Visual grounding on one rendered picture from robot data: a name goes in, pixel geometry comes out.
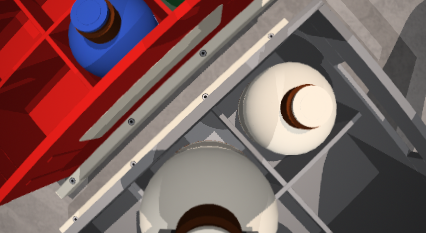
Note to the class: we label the grey divided crate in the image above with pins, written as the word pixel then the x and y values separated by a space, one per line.
pixel 366 180

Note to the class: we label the blue bottle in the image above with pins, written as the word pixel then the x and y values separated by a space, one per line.
pixel 101 34

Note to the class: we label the red crate with dividers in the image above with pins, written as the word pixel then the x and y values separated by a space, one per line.
pixel 41 89

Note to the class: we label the cream bottle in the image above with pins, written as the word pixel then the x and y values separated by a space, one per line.
pixel 282 100
pixel 209 187

